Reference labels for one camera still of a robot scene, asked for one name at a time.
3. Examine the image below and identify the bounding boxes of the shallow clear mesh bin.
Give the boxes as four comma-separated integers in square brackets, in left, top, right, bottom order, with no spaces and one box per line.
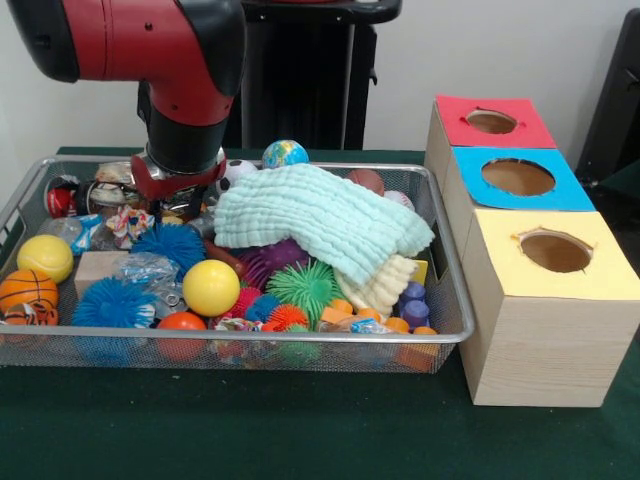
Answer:
[0,154,476,374]

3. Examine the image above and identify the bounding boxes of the globe print ball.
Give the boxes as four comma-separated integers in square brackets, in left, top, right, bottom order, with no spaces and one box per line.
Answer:
[262,139,310,170]

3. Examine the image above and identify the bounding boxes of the green spiky ball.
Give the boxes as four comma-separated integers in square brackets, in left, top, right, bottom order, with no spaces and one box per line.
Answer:
[264,258,346,329]

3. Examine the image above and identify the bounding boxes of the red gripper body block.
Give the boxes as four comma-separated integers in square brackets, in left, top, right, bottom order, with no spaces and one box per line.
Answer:
[130,152,228,202]

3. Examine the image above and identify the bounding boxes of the yellow tennis ball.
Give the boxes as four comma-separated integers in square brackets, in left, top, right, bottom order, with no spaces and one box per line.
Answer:
[16,234,75,285]

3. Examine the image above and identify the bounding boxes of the dark green table cloth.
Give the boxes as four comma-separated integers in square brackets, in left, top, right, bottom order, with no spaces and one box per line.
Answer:
[0,145,640,480]

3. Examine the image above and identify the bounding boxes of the cream waffle cloth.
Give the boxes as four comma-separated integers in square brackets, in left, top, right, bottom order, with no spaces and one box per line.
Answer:
[333,254,420,319]

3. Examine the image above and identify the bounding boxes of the orange basketball toy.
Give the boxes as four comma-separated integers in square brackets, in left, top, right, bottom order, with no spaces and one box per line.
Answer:
[0,269,60,316]

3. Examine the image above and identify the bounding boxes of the mint green cloth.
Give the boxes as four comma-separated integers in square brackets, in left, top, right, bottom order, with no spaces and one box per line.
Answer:
[213,163,436,287]

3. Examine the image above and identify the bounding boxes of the black upright stand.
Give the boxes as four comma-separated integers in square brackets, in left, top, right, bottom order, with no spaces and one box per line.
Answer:
[574,8,640,176]

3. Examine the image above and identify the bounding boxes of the wooden three-hole box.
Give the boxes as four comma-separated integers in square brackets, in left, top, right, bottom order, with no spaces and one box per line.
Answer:
[423,94,640,407]

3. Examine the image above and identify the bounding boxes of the blue spiky ball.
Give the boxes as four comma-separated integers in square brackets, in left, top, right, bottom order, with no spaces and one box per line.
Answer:
[130,223,207,281]
[72,277,157,329]

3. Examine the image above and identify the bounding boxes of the black white soccer ball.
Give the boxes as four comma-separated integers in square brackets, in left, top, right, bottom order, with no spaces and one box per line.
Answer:
[215,158,259,194]

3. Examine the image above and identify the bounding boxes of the smooth yellow ball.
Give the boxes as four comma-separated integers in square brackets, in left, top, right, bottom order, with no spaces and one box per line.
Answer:
[182,258,242,318]

